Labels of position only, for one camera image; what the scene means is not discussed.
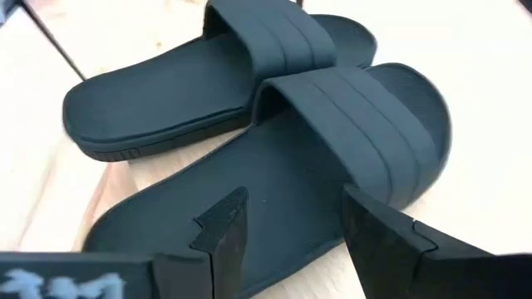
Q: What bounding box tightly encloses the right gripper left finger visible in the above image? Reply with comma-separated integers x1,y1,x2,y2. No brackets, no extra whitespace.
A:
152,185,251,299

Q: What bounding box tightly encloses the black slide sandal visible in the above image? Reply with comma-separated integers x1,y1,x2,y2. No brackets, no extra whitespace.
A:
81,61,453,299
62,0,378,163

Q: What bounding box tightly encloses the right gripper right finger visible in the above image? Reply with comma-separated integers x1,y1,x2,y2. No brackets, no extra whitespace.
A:
340,184,532,299

